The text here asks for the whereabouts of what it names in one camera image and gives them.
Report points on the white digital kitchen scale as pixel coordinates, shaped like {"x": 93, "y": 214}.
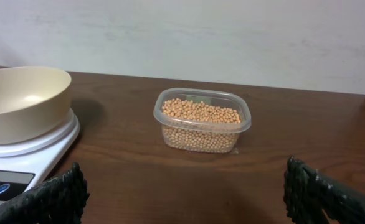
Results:
{"x": 23, "y": 165}

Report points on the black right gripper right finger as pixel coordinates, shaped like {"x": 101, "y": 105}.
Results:
{"x": 312, "y": 197}

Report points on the soybeans in container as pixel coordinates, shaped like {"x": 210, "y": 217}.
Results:
{"x": 199, "y": 127}

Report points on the clear plastic container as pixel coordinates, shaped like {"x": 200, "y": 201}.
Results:
{"x": 214, "y": 98}

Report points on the cream bowl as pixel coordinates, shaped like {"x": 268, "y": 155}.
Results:
{"x": 33, "y": 100}

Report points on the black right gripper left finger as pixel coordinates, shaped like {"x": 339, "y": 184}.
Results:
{"x": 59, "y": 200}

